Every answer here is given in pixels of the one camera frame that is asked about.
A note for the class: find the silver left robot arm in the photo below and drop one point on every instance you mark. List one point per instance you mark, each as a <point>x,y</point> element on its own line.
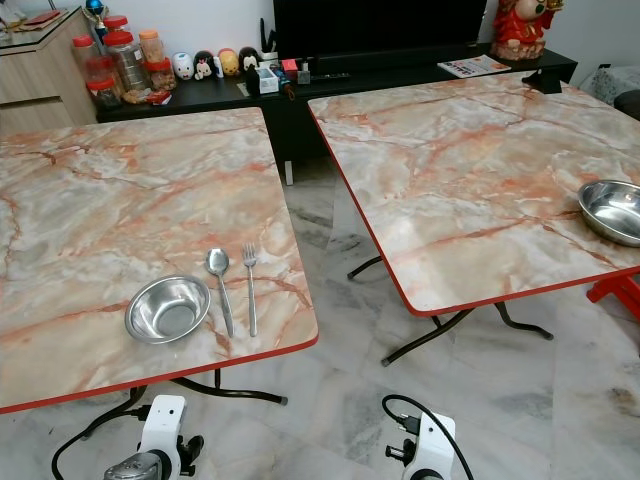
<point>130,467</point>

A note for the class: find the light wooden cabinet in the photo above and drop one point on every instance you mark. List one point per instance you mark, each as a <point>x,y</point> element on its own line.
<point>45,85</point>

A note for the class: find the low red-lid jar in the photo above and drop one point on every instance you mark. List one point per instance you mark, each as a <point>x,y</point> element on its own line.
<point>102,92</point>

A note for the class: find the stainless steel bowl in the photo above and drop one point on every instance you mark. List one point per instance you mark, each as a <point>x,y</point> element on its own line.
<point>615,212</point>
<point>167,310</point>

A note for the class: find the tall clear red-lid jar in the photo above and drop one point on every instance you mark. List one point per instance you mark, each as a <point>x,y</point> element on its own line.
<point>84,58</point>

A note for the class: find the large red-lid snack jar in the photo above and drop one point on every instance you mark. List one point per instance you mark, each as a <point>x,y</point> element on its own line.
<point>125,62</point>

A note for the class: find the stainless steel spoon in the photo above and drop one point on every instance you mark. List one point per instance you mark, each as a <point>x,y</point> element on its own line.
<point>218,262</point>

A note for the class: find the small red-lid jar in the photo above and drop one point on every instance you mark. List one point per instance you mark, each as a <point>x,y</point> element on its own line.
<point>160,76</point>

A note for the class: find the orange-filled plastic jar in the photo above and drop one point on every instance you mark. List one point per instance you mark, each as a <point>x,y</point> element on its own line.
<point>152,46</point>

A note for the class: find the blue ball trophy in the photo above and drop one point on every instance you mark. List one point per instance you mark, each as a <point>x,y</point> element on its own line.
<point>95,10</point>

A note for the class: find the stainless steel fork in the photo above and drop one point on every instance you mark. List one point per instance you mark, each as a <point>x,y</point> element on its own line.
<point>250,295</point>

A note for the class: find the black and white toy figurine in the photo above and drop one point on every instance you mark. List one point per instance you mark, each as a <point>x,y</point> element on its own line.
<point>204,65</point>

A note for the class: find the yellow toy figurine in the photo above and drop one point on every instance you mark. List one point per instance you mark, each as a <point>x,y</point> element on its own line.
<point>228,62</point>

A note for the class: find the small white box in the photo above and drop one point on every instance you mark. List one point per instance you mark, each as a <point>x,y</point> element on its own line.
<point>268,80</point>

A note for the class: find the black television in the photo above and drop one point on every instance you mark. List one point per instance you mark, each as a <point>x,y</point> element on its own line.
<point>375,25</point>

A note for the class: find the printed paper leaflet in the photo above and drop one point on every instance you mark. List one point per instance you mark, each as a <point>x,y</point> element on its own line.
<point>473,66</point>

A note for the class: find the red ceramic figurine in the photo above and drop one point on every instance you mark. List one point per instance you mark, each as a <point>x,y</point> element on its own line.
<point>520,32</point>

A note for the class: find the red plastic stool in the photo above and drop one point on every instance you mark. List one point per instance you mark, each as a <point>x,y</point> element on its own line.
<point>618,290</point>

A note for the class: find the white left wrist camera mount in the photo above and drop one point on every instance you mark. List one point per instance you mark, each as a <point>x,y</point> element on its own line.
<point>163,422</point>

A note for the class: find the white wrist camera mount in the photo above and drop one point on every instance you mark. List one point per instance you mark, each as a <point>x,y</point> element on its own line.
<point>163,422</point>
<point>432,445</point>

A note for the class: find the black metal table leg frame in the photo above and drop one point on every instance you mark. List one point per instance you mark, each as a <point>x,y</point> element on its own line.
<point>240,392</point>
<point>425,342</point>

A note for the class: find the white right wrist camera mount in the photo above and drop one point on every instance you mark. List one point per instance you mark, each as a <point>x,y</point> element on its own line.
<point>432,445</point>

